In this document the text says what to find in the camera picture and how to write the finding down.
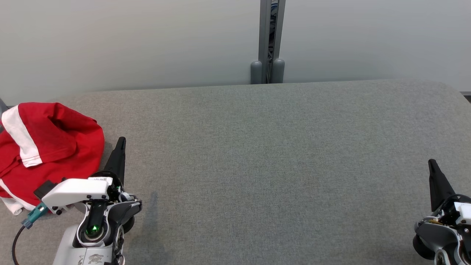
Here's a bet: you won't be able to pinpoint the grey metal partition post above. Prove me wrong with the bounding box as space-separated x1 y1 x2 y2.
250 0 286 85

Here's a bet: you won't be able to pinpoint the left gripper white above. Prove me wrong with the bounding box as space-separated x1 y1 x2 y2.
41 137 126 215

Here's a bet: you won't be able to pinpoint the left teal connector black cable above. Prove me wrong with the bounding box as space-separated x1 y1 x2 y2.
12 204 49 265

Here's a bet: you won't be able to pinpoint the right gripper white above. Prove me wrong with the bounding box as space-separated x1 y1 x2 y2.
428 159 471 226

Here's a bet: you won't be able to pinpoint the red shorts with white stripe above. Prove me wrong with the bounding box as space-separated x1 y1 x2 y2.
0 102 106 184

